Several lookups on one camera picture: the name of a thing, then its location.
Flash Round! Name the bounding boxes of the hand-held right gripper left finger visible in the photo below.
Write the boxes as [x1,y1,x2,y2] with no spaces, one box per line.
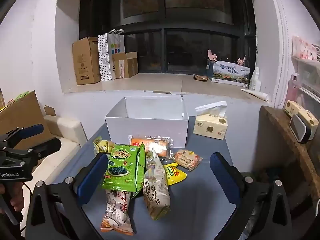
[25,152,109,240]

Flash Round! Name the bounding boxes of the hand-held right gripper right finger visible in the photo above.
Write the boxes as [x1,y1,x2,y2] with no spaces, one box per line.
[209,152,293,240]

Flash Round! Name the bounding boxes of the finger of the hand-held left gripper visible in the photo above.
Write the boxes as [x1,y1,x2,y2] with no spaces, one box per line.
[5,124,44,142]
[15,137,62,161]

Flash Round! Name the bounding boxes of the green seaweed snack packet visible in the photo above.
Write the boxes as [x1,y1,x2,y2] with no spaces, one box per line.
[101,143,146,193]

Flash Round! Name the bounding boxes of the beige illustrated snack bag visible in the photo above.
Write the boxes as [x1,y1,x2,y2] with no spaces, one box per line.
[142,149,171,221]

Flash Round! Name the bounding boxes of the orange sausage packet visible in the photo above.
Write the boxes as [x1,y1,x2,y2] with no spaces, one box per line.
[128,135,173,158]

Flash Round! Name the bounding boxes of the white cardboard box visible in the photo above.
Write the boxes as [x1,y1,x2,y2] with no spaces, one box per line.
[105,96,189,149]

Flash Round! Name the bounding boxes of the person's left hand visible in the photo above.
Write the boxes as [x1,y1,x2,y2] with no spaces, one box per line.
[0,180,25,213]

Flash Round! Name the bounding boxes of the large flat cardboard sheet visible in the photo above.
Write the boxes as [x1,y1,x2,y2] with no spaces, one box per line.
[0,90,55,153]

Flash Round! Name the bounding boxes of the white sofa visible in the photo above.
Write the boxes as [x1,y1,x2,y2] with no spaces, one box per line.
[25,116,88,188]

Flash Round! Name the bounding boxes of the small yellow candy packet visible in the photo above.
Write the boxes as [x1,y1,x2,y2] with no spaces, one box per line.
[93,137,116,155]

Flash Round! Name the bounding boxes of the green packets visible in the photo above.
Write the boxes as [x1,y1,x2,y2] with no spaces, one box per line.
[6,91,29,106]

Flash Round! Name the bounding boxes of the blue tablecloth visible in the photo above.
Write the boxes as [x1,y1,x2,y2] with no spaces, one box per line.
[47,116,251,240]

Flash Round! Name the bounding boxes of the round cookie clear packet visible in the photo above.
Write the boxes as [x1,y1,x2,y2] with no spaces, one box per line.
[173,149,203,172]

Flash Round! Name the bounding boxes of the illustrated peanut packet orange edge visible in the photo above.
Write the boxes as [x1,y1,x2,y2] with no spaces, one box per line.
[100,189,135,236]

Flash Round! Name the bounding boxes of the yellow sauce packet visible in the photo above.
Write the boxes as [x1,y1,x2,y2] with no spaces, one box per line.
[163,163,188,186]

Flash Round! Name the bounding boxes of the beige tissue pack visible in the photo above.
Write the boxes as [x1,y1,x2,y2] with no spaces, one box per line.
[193,101,230,140]

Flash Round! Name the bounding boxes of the brown wooden shelf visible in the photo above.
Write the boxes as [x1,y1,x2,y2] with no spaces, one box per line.
[258,105,320,198]

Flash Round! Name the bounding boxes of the tall brown cardboard box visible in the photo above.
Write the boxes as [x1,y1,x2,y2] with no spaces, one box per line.
[72,37,102,86]

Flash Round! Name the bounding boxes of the white tube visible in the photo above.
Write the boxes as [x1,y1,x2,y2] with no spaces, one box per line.
[241,88,269,102]

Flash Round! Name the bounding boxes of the white black small device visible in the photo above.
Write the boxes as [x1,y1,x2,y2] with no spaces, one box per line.
[288,113,315,144]

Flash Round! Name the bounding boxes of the printed landscape gift box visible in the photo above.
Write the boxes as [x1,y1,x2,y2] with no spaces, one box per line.
[211,60,251,88]

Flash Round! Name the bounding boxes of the white plastic bottle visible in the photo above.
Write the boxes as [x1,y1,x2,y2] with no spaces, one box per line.
[250,66,261,92]

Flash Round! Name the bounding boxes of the cream printed small box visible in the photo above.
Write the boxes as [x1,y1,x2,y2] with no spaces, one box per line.
[283,100,319,126]

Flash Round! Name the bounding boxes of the polka dot paper bag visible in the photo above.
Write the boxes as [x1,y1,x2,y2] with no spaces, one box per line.
[98,29,125,81]

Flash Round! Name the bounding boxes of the small open cardboard box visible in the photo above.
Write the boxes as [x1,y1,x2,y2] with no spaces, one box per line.
[111,51,139,79]

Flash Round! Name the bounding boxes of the pink handheld fan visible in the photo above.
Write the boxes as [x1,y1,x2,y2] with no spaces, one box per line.
[207,49,218,63]

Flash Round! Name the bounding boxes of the clear plastic drawer unit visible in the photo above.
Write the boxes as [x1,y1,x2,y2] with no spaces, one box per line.
[285,55,320,130]

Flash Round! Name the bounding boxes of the floral cloth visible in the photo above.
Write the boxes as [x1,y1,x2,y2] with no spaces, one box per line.
[291,35,320,62]

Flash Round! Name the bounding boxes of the dark window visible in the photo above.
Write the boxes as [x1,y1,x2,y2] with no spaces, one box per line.
[79,0,257,75]

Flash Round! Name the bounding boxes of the black cable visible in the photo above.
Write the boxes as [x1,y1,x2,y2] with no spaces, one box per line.
[21,182,32,231]

